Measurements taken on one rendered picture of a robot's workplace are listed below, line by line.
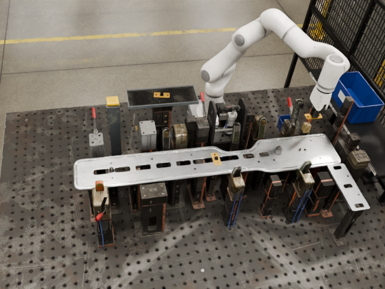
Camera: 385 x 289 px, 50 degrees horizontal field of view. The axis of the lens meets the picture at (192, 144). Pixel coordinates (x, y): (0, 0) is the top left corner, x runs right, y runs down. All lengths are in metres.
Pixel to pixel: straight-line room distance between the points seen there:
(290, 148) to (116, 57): 2.65
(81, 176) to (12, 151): 0.71
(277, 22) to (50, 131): 1.52
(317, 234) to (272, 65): 2.62
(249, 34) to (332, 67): 0.44
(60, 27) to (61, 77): 0.91
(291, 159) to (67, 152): 1.30
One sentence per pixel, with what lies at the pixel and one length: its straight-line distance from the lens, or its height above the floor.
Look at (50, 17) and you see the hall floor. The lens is 5.22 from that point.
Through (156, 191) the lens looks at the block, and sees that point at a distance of 1.94.
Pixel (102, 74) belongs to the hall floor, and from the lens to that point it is 4.27.
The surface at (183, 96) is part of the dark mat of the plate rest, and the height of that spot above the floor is 1.16.
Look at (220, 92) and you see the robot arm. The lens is 2.50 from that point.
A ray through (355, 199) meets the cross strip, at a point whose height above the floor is 1.00.
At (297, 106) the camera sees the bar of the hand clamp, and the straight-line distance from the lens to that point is 2.28.
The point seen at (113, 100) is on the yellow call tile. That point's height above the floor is 1.16.
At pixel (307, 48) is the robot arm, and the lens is 1.95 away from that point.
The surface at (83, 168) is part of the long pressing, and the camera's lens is 2.09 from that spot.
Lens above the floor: 2.59
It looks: 47 degrees down
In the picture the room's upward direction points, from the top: 7 degrees clockwise
